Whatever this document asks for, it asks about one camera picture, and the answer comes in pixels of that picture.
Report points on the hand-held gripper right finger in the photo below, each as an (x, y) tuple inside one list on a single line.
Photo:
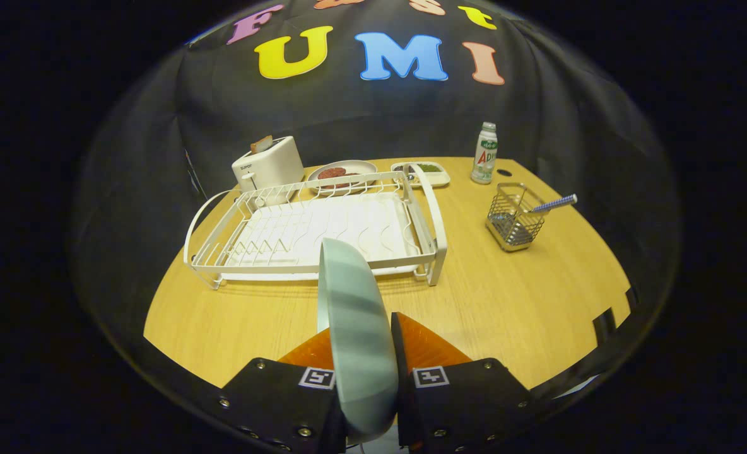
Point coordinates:
[(400, 353)]

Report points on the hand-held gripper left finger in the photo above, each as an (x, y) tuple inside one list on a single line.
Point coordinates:
[(272, 397)]

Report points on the pale green plate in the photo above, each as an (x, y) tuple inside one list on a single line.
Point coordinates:
[(354, 328)]

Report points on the round white meat dish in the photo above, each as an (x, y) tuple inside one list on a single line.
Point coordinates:
[(358, 169)]

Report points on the white divided bean tray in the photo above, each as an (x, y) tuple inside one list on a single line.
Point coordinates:
[(436, 180)]

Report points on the red meat piece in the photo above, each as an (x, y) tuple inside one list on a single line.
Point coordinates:
[(331, 173), (339, 185)]

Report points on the white green label drink bottle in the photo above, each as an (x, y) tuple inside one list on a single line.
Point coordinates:
[(484, 164)]

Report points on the white toaster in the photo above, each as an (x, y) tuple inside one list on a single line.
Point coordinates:
[(272, 167)]

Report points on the black backdrop cloth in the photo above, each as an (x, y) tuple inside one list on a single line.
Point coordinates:
[(380, 120)]

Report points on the brown toast slice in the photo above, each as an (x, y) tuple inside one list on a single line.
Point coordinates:
[(261, 145)]

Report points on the black table edge bracket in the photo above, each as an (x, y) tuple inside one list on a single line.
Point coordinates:
[(631, 297), (604, 325)]

